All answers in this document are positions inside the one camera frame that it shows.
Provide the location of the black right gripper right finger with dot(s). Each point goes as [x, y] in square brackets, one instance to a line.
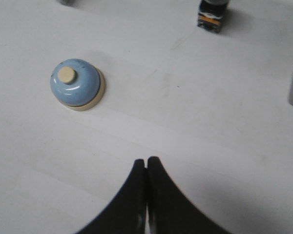
[170, 212]

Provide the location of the blue cream desk bell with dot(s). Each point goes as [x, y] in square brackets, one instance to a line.
[77, 84]

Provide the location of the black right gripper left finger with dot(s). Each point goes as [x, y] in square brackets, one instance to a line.
[126, 212]

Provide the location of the black rotary selector switch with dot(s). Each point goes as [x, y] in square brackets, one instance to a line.
[211, 14]

